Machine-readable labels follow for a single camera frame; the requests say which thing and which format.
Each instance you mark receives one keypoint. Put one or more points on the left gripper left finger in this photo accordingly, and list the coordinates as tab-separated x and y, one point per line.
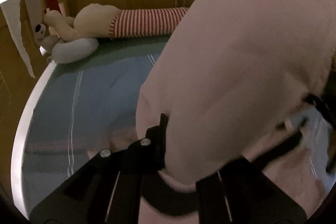
108	188

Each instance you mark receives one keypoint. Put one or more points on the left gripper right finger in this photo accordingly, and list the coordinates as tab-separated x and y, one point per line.
239	193

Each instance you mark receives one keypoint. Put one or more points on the pink hooded winter coat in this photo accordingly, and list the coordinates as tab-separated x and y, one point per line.
209	148

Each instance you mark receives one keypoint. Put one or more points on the blue plaid bed sheet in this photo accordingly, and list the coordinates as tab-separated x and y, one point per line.
84	103

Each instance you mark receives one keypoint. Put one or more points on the wooden bed headboard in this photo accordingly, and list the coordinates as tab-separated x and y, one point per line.
16	83

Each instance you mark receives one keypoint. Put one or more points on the long striped plush dog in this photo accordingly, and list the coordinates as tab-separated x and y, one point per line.
106	21

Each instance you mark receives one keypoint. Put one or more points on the small white plush dog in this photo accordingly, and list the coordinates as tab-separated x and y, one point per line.
47	42

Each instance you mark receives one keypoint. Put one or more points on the white towel on headboard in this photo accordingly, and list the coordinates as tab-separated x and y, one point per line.
12	12

